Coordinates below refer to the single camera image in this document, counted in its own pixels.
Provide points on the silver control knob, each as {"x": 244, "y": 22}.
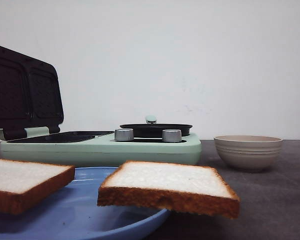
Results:
{"x": 124, "y": 135}
{"x": 171, "y": 135}

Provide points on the right silver control knob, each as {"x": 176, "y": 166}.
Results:
{"x": 171, "y": 135}

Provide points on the left silver control knob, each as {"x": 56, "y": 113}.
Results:
{"x": 124, "y": 135}

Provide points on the white bread slice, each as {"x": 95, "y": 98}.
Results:
{"x": 24, "y": 184}
{"x": 178, "y": 187}

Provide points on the breakfast maker hinged lid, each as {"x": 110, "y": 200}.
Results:
{"x": 30, "y": 96}

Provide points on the blue plate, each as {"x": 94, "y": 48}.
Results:
{"x": 72, "y": 213}

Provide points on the black frying pan mint handle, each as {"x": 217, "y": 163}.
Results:
{"x": 152, "y": 129}

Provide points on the beige ribbed bowl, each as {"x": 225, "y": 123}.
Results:
{"x": 248, "y": 152}

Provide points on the mint green breakfast maker base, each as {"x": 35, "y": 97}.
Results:
{"x": 100, "y": 149}

